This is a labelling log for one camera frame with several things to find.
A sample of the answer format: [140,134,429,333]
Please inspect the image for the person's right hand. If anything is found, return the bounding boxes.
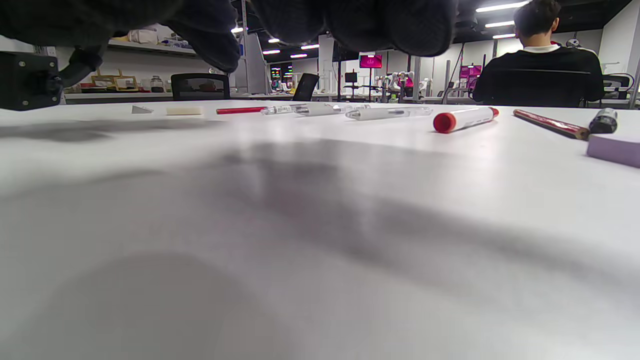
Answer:
[0,0,458,74]

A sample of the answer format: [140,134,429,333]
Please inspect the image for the white wall shelf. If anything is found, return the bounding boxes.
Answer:
[107,39,201,57]

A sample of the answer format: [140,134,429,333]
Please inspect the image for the black mesh chair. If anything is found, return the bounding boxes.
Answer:
[170,73,231,101]
[292,73,320,102]

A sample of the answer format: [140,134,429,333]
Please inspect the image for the purple sticky note pad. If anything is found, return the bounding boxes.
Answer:
[586,133,640,169]

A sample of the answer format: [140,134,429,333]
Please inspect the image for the red pencil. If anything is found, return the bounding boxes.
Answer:
[216,106,268,115]
[513,108,592,141]

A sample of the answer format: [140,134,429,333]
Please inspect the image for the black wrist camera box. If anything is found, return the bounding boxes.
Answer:
[0,50,65,112]

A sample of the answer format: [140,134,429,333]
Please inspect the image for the black-capped white marker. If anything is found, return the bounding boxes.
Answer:
[588,107,619,135]

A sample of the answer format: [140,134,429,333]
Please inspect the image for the ceiling light strips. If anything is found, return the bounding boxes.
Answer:
[262,1,531,58]

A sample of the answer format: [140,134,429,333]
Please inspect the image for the red-capped white marker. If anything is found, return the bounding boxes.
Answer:
[433,106,500,134]

